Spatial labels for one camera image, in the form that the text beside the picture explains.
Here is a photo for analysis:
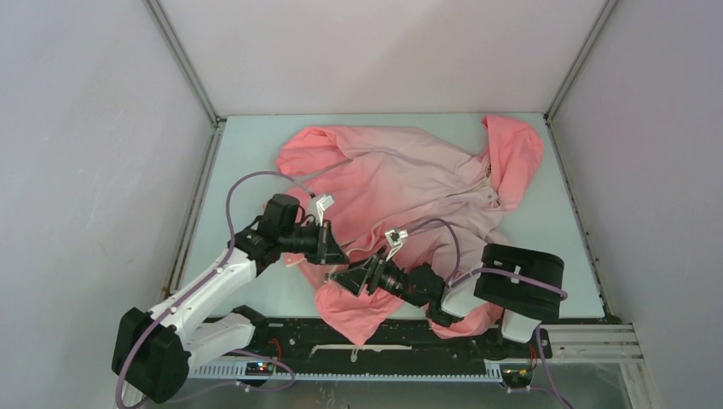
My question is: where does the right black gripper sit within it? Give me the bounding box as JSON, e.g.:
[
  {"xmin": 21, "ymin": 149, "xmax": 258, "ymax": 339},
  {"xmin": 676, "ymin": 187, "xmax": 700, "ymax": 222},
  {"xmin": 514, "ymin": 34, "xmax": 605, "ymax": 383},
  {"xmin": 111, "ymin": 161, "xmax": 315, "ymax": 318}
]
[{"xmin": 331, "ymin": 245, "xmax": 425, "ymax": 308}]

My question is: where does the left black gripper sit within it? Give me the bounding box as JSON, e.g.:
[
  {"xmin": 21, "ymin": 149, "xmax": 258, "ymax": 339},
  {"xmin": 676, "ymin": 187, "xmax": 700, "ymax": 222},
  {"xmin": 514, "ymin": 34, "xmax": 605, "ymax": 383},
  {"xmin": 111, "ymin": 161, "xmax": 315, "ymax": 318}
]
[{"xmin": 279, "ymin": 218, "xmax": 350, "ymax": 265}]

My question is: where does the pink zip-up hooded jacket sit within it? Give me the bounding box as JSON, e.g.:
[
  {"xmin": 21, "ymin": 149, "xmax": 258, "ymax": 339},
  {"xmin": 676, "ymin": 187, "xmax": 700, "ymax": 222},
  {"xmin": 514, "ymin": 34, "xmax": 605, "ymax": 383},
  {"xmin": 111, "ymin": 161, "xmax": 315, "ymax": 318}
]
[{"xmin": 275, "ymin": 115, "xmax": 545, "ymax": 347}]

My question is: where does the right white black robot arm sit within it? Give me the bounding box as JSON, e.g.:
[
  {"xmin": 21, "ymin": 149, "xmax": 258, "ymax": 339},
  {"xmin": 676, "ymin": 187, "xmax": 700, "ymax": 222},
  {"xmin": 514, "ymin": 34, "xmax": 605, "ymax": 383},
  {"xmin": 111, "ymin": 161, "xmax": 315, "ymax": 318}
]
[{"xmin": 330, "ymin": 244, "xmax": 568, "ymax": 356}]

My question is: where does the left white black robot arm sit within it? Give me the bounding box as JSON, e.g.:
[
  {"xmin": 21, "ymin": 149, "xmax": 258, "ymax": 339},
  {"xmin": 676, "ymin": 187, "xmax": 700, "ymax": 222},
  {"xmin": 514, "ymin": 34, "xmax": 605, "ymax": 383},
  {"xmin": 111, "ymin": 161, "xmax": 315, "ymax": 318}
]
[{"xmin": 112, "ymin": 193, "xmax": 349, "ymax": 404}]

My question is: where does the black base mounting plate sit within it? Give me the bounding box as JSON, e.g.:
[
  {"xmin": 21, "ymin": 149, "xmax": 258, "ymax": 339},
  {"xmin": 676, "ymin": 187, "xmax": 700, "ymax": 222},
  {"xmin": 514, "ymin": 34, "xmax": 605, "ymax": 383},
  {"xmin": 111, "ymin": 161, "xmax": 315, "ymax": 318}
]
[{"xmin": 237, "ymin": 307, "xmax": 552, "ymax": 375}]

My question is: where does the left circuit board with LEDs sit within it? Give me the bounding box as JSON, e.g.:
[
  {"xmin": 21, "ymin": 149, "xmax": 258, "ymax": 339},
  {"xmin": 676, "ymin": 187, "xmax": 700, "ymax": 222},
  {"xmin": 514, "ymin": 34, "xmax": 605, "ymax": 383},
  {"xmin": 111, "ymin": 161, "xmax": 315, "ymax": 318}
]
[{"xmin": 244, "ymin": 361, "xmax": 275, "ymax": 377}]

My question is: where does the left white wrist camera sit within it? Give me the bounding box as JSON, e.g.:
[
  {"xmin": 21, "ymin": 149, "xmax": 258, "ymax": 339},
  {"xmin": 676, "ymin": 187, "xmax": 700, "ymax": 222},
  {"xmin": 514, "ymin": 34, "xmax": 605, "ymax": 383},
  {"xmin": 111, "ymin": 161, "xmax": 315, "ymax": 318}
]
[{"xmin": 307, "ymin": 194, "xmax": 334, "ymax": 225}]

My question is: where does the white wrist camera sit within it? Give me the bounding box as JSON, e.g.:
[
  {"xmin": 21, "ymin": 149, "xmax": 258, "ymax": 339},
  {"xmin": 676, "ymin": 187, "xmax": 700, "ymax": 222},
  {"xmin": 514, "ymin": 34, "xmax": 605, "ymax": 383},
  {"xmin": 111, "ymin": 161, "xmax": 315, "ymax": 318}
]
[
  {"xmin": 307, "ymin": 194, "xmax": 334, "ymax": 225},
  {"xmin": 385, "ymin": 228, "xmax": 408, "ymax": 251}
]

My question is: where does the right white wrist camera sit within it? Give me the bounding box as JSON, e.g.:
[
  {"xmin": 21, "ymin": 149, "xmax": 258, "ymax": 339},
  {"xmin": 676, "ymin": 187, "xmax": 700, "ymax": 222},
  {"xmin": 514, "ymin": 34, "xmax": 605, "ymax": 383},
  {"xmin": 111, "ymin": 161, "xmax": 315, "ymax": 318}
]
[{"xmin": 385, "ymin": 228, "xmax": 408, "ymax": 251}]

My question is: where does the right circuit board with wires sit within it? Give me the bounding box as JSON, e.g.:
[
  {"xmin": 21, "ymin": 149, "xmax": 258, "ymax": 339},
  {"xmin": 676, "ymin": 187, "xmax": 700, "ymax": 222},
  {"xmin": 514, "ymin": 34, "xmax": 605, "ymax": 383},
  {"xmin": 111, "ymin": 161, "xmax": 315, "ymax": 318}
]
[{"xmin": 500, "ymin": 368, "xmax": 535, "ymax": 391}]

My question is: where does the white slotted cable duct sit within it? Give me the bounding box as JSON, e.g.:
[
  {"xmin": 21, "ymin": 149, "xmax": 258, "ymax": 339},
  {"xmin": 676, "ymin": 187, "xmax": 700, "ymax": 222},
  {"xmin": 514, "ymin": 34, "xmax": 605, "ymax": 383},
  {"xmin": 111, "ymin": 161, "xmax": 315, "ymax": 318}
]
[{"xmin": 188, "ymin": 360, "xmax": 501, "ymax": 383}]

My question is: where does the aluminium frame rail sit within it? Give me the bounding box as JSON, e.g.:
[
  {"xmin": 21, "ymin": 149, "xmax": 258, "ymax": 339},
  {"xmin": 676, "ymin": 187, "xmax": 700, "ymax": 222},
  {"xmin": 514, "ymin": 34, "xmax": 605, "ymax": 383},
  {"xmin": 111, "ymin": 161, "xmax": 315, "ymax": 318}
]
[{"xmin": 542, "ymin": 325, "xmax": 644, "ymax": 364}]

